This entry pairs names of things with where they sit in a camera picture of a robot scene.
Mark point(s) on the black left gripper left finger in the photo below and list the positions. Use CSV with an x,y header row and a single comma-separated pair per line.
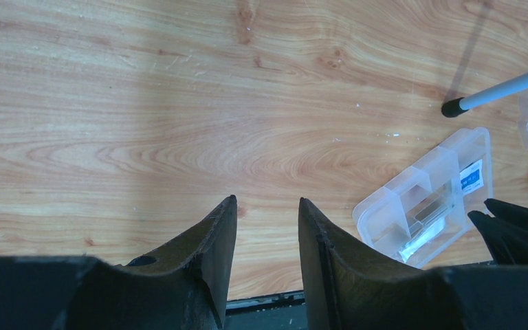
x,y
182,284

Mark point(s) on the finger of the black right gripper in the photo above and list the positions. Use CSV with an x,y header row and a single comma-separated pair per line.
x,y
508,212
507,243

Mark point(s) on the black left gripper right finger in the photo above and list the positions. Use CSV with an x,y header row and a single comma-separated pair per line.
x,y
349,285

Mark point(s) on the white gauze pad packet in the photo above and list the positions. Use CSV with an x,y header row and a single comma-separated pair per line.
x,y
427,234

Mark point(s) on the clear compartment tray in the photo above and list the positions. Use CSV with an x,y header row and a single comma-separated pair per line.
x,y
425,191

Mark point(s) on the blue square alcohol pad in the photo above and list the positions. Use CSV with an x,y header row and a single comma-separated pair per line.
x,y
471,177

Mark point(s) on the grey tripod stand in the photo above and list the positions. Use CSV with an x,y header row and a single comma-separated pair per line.
x,y
458,106

